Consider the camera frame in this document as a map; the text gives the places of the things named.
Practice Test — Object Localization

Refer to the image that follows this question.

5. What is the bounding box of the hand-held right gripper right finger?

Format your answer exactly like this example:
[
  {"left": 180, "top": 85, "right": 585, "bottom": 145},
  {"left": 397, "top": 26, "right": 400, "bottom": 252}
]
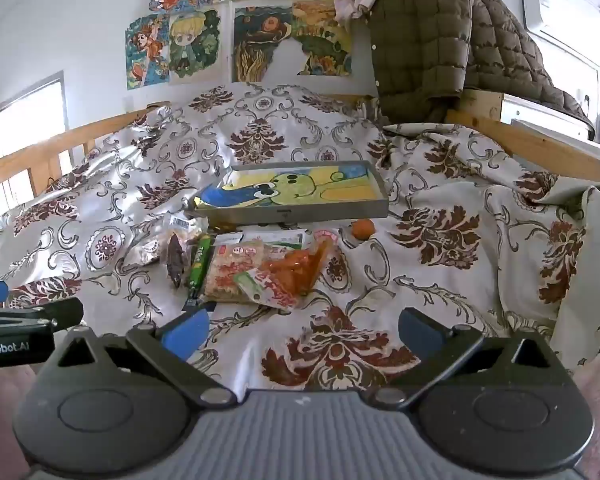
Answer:
[{"left": 370, "top": 307, "right": 563, "bottom": 408}]

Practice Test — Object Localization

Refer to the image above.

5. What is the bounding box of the beige snack packet red print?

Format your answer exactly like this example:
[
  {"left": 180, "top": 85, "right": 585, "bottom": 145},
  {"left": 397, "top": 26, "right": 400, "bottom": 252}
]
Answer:
[{"left": 200, "top": 240, "right": 268, "bottom": 306}]

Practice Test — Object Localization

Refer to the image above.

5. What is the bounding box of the dark brown snack packet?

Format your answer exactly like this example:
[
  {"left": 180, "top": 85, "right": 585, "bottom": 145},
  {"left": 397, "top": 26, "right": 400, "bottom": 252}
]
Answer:
[{"left": 165, "top": 232, "right": 186, "bottom": 288}]

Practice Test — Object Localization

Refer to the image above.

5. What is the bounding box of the group of wall posters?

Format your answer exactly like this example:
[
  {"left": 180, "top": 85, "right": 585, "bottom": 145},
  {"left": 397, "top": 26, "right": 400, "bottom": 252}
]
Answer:
[{"left": 125, "top": 0, "right": 383, "bottom": 91}]

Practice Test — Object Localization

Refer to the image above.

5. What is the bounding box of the orange snack packet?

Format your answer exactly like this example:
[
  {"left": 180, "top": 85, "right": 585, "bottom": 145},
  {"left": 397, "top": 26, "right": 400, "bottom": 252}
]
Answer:
[{"left": 237, "top": 237, "right": 333, "bottom": 311}]

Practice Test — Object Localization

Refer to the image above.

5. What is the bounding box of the wooden bed frame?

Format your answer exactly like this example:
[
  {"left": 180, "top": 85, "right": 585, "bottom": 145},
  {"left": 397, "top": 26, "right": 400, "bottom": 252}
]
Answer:
[{"left": 0, "top": 91, "right": 600, "bottom": 233}]

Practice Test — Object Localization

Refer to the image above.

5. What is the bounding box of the clear silver snack packet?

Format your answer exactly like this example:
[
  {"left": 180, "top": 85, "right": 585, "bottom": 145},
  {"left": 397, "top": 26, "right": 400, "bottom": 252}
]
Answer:
[{"left": 162, "top": 212, "right": 208, "bottom": 241}]

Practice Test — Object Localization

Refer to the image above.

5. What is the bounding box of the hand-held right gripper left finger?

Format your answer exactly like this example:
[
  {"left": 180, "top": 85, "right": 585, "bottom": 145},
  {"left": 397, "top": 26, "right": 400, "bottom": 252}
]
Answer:
[{"left": 45, "top": 307, "right": 238, "bottom": 408}]

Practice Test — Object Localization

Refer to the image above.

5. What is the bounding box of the brown quilted down jacket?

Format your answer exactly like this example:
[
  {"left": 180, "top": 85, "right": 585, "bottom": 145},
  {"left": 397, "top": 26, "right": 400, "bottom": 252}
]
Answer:
[{"left": 367, "top": 0, "right": 596, "bottom": 128}]

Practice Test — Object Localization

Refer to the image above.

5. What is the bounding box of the grey tray with cartoon picture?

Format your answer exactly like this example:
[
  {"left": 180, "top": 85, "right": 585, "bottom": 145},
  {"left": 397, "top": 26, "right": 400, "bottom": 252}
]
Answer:
[{"left": 186, "top": 160, "right": 390, "bottom": 223}]

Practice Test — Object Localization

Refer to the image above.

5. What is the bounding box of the white shelf board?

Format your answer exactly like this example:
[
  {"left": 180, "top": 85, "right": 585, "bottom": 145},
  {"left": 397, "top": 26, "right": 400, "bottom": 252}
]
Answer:
[{"left": 500, "top": 95, "right": 600, "bottom": 171}]

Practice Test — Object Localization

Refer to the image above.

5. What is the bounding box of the green snack stick packet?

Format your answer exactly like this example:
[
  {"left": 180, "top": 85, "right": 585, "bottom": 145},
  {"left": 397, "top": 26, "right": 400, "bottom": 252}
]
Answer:
[{"left": 186, "top": 235, "right": 215, "bottom": 311}]

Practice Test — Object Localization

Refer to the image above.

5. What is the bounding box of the white air conditioner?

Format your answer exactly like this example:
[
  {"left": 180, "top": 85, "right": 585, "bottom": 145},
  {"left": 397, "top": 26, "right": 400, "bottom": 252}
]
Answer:
[{"left": 522, "top": 0, "right": 600, "bottom": 53}]

